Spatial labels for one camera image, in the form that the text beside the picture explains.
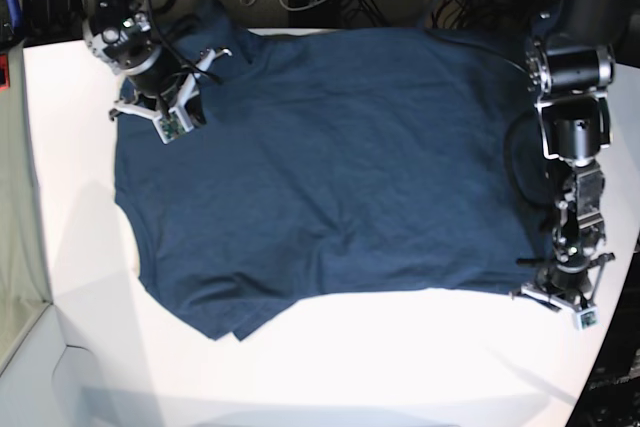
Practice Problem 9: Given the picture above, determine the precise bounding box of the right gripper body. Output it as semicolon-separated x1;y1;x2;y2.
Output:
109;48;233;122

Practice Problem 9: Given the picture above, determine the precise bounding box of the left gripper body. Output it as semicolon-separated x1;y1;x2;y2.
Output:
509;253;615;315

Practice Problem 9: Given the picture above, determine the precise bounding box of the dark blue t-shirt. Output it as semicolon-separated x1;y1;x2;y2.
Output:
115;3;549;339

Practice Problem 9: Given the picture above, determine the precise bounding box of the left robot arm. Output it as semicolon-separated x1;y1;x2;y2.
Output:
503;0;636;330

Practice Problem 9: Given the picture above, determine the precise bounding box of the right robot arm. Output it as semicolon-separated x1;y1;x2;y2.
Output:
83;0;232;144

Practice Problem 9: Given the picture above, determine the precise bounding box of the red box at edge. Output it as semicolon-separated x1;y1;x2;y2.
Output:
0;53;10;91

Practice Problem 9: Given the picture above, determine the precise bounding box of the green curtain panel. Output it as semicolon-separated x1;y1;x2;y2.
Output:
1;44;52;370

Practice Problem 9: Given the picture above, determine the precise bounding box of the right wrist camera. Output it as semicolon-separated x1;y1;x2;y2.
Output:
153;113;194;144

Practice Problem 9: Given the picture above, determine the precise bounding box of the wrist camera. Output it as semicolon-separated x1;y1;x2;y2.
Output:
574;306;599;331
153;113;194;144

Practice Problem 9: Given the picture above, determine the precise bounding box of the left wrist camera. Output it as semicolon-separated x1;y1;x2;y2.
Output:
574;306;599;331

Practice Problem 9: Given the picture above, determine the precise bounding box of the blue handled tool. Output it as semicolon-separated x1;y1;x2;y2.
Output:
5;0;23;31

